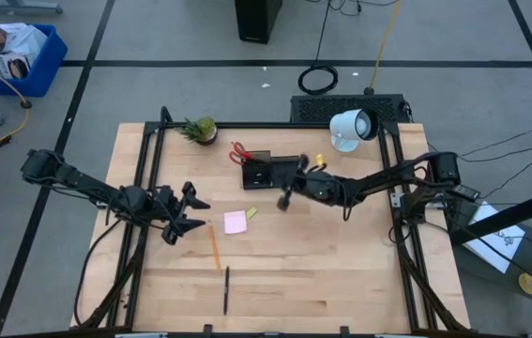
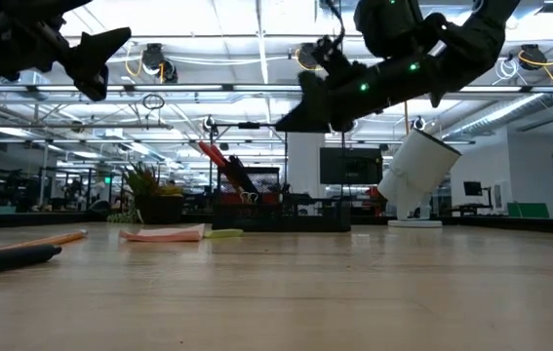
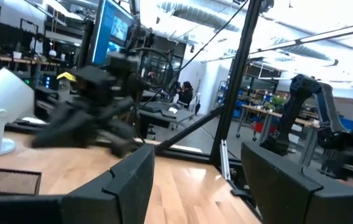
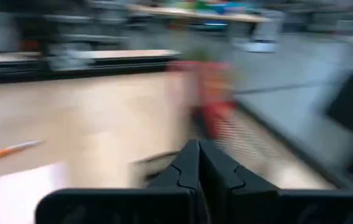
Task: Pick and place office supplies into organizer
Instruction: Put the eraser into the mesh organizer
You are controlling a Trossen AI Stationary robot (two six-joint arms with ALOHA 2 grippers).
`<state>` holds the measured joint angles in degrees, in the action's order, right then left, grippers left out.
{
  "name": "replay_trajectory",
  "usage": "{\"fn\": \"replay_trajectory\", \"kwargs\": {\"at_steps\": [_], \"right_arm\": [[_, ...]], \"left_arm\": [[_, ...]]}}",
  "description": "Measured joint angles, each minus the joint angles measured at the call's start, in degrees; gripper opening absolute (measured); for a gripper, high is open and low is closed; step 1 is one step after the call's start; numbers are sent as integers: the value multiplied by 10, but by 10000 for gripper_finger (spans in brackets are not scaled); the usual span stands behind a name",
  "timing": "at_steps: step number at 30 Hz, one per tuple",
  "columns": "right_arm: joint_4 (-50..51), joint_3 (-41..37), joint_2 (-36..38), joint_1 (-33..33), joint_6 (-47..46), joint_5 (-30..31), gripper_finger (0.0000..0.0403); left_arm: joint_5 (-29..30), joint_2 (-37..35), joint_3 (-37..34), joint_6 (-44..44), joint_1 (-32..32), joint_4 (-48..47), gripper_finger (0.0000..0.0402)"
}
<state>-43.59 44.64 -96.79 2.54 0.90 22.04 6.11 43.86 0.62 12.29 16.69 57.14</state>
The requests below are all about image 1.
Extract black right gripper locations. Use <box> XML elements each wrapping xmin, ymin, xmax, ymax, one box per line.
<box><xmin>277</xmin><ymin>153</ymin><xmax>342</xmax><ymax>211</ymax></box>

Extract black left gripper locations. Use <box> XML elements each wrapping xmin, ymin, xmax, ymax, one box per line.
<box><xmin>152</xmin><ymin>181</ymin><xmax>212</xmax><ymax>246</ymax></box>

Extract yellow wooden pencil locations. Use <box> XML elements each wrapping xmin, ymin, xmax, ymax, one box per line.
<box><xmin>206</xmin><ymin>220</ymin><xmax>223</xmax><ymax>276</ymax></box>

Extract pink sticky note pad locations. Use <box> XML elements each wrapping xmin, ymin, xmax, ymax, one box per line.
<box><xmin>222</xmin><ymin>209</ymin><xmax>249</xmax><ymax>235</ymax></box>

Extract red handled scissors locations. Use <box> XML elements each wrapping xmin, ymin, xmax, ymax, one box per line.
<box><xmin>228</xmin><ymin>140</ymin><xmax>256</xmax><ymax>165</ymax></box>

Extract black ballpoint pen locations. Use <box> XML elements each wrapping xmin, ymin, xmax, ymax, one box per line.
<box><xmin>222</xmin><ymin>266</ymin><xmax>231</xmax><ymax>316</ymax></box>

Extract black mesh desk organizer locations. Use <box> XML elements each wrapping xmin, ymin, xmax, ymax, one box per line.
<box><xmin>240</xmin><ymin>149</ymin><xmax>302</xmax><ymax>191</ymax></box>

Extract white spot lamp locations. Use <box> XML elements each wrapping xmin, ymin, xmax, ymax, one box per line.
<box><xmin>328</xmin><ymin>107</ymin><xmax>381</xmax><ymax>154</ymax></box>

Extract small potted green plant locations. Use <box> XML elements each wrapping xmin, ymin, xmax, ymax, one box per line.
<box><xmin>175</xmin><ymin>115</ymin><xmax>219</xmax><ymax>147</ymax></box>

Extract black power adapter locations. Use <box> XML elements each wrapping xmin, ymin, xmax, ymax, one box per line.
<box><xmin>448</xmin><ymin>182</ymin><xmax>482</xmax><ymax>204</ymax></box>

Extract black computer tower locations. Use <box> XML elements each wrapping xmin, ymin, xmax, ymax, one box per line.
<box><xmin>234</xmin><ymin>0</ymin><xmax>284</xmax><ymax>45</ymax></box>

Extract white printed paper sheet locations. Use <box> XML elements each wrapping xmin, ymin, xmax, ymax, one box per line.
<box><xmin>462</xmin><ymin>200</ymin><xmax>527</xmax><ymax>275</ymax></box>

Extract black diagonal beam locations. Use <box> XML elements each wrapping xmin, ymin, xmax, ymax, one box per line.
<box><xmin>449</xmin><ymin>182</ymin><xmax>532</xmax><ymax>247</ymax></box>

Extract blue plastic bin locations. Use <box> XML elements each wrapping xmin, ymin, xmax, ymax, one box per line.
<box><xmin>0</xmin><ymin>23</ymin><xmax>68</xmax><ymax>99</ymax></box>

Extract white printed carton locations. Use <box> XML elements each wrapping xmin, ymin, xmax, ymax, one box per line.
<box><xmin>0</xmin><ymin>52</ymin><xmax>33</xmax><ymax>81</ymax></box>

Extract black aluminium table frame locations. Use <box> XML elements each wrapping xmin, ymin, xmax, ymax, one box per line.
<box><xmin>70</xmin><ymin>105</ymin><xmax>472</xmax><ymax>332</ymax></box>

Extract yellow hanging cable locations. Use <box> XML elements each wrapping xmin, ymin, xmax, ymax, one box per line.
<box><xmin>363</xmin><ymin>0</ymin><xmax>405</xmax><ymax>97</ymax></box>

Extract black hanging coiled cable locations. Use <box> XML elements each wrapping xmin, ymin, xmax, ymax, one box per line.
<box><xmin>296</xmin><ymin>0</ymin><xmax>341</xmax><ymax>97</ymax></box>

